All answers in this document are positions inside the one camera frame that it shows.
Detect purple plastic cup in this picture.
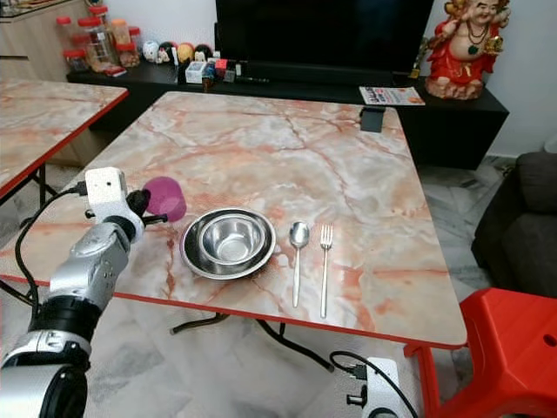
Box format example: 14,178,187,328
142,176,189,223

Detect stainless steel bowl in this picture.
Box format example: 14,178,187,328
181,207,277,280

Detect marble print folding table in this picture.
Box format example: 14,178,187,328
0,78,130,219
0,90,469,374

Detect small white box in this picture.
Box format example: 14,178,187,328
185,61,208,85

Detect stainless steel spoon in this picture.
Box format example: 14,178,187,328
288,221,312,309

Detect small red lid jar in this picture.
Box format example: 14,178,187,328
117,42,141,69
62,49,87,73

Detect large red lid jar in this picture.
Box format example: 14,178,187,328
76,17,117,71

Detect stainless steel fork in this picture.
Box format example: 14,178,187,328
319,224,335,320

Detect slim red lid jar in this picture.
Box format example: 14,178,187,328
55,15,73,52

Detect light wooden cabinet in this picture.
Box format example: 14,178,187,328
0,0,93,84

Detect black flat screen television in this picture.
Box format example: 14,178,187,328
215,0,437,73

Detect printed paper leaflet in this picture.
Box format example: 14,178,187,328
358,85,426,108

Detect black television console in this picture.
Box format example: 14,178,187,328
66,63,511,172

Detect red laughing buddha statue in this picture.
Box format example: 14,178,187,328
424,0,513,101

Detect dark fabric sofa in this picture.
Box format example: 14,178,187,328
471,152,557,300

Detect red plastic stool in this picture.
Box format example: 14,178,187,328
404,287,557,418

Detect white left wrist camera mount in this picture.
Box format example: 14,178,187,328
84,166,144,229

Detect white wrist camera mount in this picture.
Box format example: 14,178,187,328
362,356,403,418
84,166,144,229

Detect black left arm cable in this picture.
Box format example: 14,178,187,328
13,180,89,320

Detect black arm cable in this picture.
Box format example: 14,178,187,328
328,349,424,418
13,180,89,320

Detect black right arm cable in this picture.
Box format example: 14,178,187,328
328,349,424,418

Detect black table edge bracket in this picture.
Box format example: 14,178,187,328
359,105,387,134

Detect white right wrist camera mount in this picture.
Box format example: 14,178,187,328
362,356,403,418

